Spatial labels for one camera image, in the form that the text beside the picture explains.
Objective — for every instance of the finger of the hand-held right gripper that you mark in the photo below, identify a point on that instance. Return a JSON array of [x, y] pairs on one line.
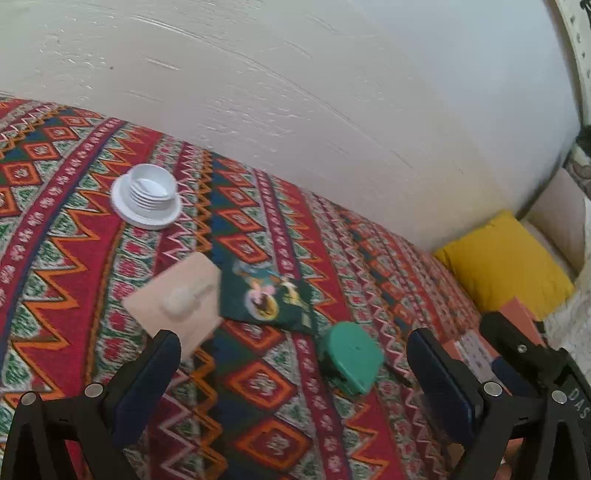
[[512, 341]]

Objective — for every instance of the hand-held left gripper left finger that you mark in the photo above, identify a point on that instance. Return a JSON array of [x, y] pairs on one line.
[[147, 383]]

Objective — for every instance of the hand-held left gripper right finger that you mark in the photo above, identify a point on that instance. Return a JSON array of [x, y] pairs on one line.
[[443, 387]]

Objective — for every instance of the red patterned blanket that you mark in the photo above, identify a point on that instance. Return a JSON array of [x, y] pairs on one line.
[[258, 415]]

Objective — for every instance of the yellow cushion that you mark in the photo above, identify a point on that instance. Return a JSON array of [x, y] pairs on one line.
[[503, 263]]

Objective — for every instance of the white lace cloth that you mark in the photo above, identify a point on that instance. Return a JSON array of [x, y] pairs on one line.
[[570, 318]]

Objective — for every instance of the pale pink sofa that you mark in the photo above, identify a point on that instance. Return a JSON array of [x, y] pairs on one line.
[[558, 217]]

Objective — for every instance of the beige card with white pompom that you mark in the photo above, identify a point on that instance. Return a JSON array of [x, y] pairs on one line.
[[184, 286]]

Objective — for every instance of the pink cardboard box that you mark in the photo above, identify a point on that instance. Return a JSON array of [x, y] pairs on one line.
[[519, 305]]

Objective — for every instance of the dark green printed packet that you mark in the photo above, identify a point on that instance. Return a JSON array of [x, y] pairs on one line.
[[268, 295]]

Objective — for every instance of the floral pillow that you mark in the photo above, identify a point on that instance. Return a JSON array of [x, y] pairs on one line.
[[579, 166]]

